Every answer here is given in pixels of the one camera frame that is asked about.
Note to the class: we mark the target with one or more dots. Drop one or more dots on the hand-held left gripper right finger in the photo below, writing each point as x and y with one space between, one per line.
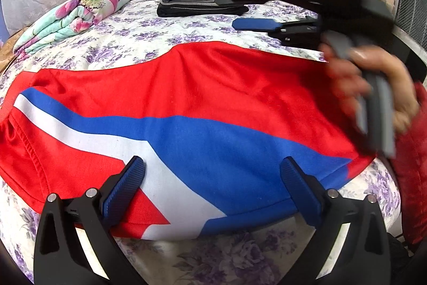
300 191

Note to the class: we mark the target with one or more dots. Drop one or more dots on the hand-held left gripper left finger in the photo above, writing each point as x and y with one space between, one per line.
123 188

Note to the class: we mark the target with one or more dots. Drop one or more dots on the red blue white jersey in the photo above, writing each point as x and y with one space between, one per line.
200 104

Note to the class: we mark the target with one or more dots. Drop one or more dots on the person's red-sleeved right forearm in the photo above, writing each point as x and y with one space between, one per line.
413 171

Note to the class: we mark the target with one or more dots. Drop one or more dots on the folded black pants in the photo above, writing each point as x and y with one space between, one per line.
193 10

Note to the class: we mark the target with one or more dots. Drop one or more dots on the folded grey pants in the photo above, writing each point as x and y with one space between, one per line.
190 2

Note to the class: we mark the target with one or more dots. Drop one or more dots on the person's right hand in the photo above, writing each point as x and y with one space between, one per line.
397 81

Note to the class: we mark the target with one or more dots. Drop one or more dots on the purple floral bed sheet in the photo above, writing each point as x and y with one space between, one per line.
133 34

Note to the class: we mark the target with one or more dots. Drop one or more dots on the folded floral quilt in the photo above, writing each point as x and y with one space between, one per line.
76 14

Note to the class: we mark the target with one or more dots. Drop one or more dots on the brown cloth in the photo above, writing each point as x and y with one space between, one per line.
7 54

